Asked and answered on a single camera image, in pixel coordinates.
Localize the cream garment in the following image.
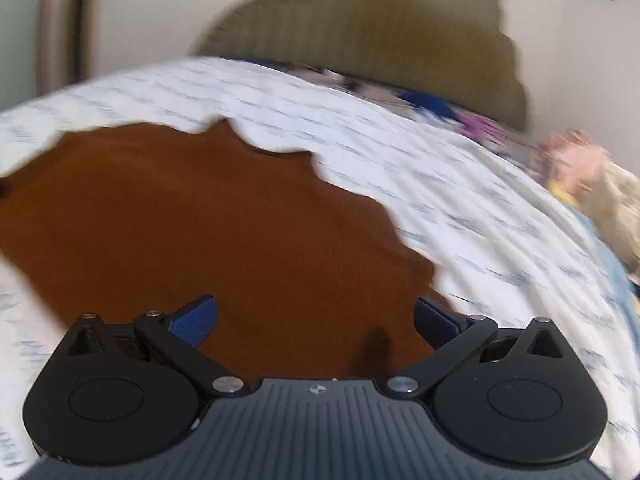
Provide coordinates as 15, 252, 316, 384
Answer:
581, 164, 640, 272

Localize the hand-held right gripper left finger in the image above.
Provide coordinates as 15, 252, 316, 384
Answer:
65, 295, 251, 402

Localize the dark blue cloth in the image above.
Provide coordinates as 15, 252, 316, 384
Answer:
399, 88, 464, 122

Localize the pink garment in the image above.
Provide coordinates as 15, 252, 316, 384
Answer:
539, 129, 614, 192

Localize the white script-printed bed sheet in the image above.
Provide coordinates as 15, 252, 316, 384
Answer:
0, 55, 640, 480

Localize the gold tower air conditioner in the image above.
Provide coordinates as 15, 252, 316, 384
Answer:
37, 0, 104, 94

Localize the purple cloth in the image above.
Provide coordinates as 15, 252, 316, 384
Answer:
457, 112, 507, 152

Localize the pale blue blanket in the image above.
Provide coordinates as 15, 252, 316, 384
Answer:
574, 204, 640, 307

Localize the olive striped headboard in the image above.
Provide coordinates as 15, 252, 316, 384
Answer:
192, 0, 531, 134

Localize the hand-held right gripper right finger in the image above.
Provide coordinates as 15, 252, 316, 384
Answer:
385, 296, 569, 401

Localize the brown sweater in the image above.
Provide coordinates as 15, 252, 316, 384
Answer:
0, 117, 454, 382

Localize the yellow cloth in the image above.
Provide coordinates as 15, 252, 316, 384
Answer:
547, 179, 582, 204

